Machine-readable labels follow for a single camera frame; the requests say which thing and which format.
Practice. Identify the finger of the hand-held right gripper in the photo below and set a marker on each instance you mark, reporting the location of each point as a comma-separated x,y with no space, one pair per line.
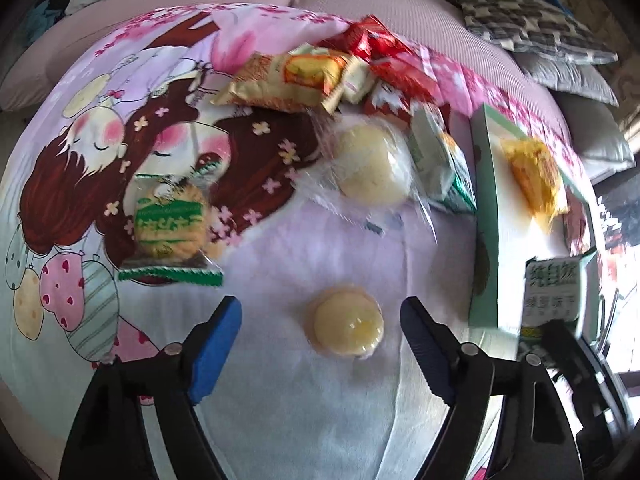
570,350

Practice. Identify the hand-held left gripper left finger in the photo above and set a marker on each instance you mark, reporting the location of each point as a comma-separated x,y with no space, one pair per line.
215,350

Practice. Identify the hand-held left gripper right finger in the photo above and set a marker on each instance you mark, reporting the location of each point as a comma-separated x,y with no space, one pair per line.
425,355

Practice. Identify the green white snack packet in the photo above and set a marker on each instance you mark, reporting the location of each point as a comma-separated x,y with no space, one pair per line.
550,290
462,185

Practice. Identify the small yellow jelly cup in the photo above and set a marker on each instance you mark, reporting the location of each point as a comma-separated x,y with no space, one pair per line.
345,322

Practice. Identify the teal cardboard box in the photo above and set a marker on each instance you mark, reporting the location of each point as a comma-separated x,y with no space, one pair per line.
505,240

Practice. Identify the green striped cookie packet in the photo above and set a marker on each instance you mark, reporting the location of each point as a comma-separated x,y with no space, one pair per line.
170,220

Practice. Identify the pale green snack packet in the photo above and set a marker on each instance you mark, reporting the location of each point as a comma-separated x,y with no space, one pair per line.
427,155

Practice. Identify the pale round bun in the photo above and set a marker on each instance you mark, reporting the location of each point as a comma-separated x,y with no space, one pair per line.
370,160

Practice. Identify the beige cake packet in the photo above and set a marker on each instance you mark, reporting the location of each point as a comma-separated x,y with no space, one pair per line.
270,80

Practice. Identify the yellow cake packet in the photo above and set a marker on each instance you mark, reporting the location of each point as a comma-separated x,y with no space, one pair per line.
532,175

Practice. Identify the printed blanket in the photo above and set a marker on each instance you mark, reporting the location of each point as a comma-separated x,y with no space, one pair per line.
150,110

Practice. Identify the red white packet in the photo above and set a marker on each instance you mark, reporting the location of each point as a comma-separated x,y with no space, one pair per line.
387,105

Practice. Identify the grey pillow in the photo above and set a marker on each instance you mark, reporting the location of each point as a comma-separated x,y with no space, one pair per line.
570,77

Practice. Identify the long red packet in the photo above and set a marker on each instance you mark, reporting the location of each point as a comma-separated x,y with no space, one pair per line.
407,77

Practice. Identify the small white packet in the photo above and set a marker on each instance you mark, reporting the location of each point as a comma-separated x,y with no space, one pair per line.
357,80

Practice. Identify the small red gold packet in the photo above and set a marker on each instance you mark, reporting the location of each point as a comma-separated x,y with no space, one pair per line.
367,35

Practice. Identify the black white patterned pillow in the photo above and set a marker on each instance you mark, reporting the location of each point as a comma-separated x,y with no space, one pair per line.
530,20

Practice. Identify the pink sofa cover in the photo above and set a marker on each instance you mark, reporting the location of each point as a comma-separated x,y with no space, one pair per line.
400,15

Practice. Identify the dark clothes pile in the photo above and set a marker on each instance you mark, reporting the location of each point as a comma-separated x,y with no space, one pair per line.
42,20

